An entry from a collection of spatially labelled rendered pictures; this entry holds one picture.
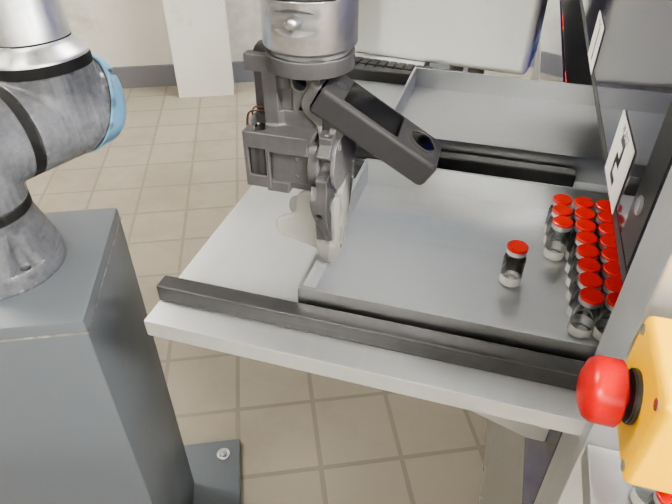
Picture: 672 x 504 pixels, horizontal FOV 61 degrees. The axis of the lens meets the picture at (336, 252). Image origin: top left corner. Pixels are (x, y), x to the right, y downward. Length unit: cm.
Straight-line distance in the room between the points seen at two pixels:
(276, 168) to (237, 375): 122
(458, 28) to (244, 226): 83
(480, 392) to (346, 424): 107
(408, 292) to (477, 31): 88
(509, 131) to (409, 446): 89
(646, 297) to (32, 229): 67
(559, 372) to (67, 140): 61
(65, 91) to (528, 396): 61
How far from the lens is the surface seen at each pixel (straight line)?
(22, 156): 77
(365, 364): 51
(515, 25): 135
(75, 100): 79
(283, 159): 49
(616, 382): 36
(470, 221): 69
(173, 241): 220
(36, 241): 80
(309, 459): 150
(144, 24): 350
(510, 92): 104
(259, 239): 65
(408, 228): 67
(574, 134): 94
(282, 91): 49
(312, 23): 44
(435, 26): 138
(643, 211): 46
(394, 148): 47
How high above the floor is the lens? 127
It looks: 38 degrees down
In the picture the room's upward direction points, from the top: straight up
